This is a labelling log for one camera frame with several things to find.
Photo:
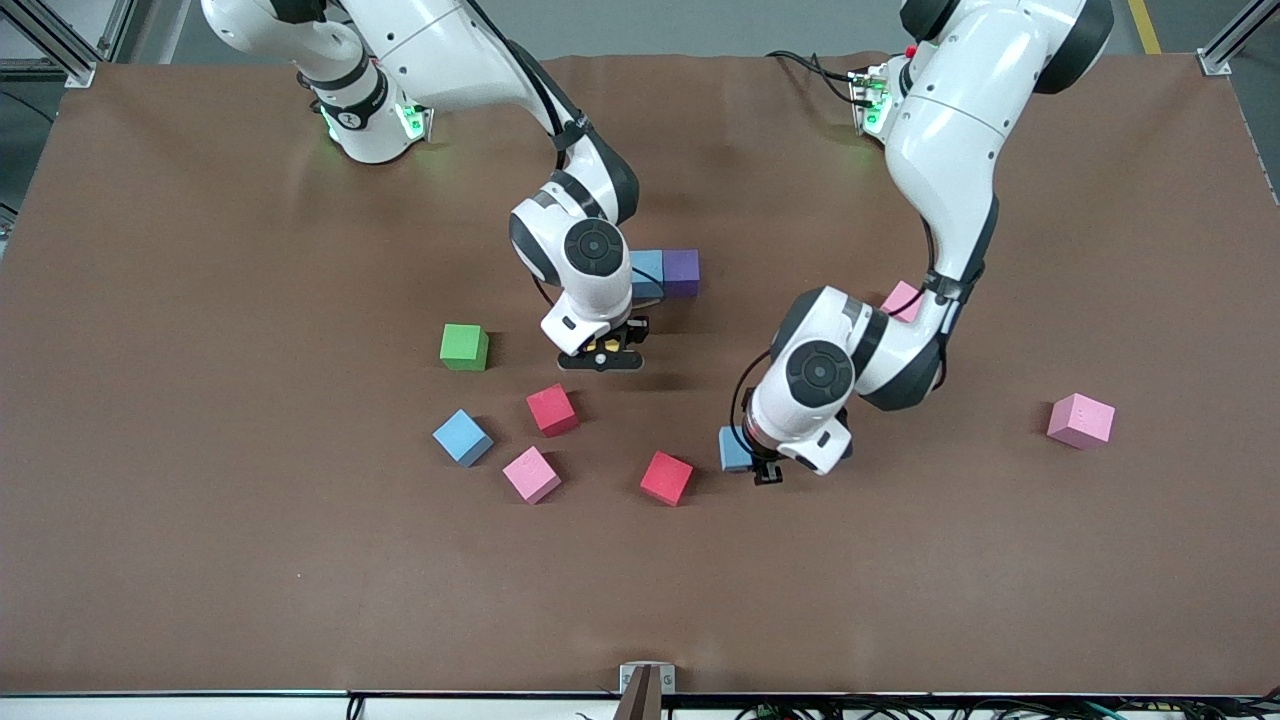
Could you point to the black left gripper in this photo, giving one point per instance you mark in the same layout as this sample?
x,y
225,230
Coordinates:
x,y
765,470

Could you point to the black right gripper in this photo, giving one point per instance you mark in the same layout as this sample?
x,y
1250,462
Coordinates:
x,y
636,329

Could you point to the blue foam cube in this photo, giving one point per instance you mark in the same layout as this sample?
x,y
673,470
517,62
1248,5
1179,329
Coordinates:
x,y
463,438
735,450
650,272

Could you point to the purple foam cube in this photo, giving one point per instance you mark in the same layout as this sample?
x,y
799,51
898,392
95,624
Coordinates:
x,y
682,272

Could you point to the red foam cube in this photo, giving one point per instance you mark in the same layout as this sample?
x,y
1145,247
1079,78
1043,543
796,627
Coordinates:
x,y
552,410
666,478

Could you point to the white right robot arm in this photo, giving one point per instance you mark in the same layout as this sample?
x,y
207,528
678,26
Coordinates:
x,y
450,60

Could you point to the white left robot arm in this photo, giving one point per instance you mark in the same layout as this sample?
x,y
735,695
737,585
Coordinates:
x,y
950,130

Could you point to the green foam cube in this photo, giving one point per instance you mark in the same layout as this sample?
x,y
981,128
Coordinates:
x,y
464,348

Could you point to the brown table mat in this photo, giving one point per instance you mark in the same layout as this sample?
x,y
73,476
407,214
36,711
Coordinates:
x,y
640,600

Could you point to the pink foam cube with dimples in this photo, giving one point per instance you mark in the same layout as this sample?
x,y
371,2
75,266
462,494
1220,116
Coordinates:
x,y
1080,421

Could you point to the grey metal camera bracket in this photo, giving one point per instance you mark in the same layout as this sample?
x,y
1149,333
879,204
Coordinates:
x,y
628,672

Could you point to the aluminium frame profile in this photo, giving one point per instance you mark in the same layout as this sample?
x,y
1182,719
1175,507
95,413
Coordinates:
x,y
80,72
1215,62

